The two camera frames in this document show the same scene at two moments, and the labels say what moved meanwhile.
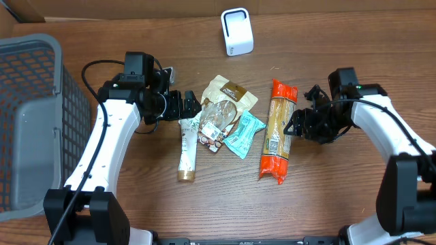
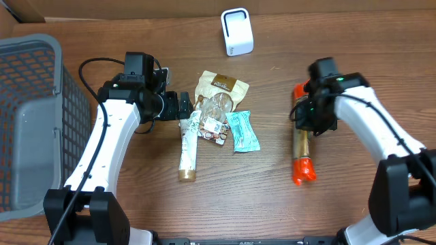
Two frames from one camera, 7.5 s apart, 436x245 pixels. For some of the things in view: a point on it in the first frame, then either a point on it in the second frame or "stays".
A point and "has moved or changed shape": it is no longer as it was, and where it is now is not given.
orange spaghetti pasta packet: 276,145 to 303,165
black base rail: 306,240 stays
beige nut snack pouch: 223,103 has moved or changed shape
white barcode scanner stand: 237,30 stays
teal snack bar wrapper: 240,142 has moved or changed shape
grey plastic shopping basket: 45,122 stays
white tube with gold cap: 189,128 stays
